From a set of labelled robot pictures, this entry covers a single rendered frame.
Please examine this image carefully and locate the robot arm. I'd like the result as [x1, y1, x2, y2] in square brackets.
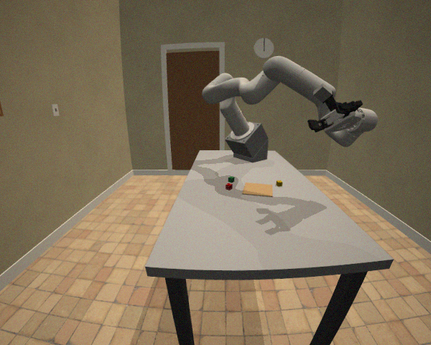
[202, 56, 378, 147]

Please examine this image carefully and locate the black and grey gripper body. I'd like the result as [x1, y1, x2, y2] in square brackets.
[322, 109, 362, 132]

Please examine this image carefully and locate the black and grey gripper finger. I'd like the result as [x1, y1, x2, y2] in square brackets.
[307, 119, 332, 132]
[333, 101, 363, 118]

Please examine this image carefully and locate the orange mat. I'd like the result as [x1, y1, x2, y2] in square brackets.
[242, 183, 272, 197]

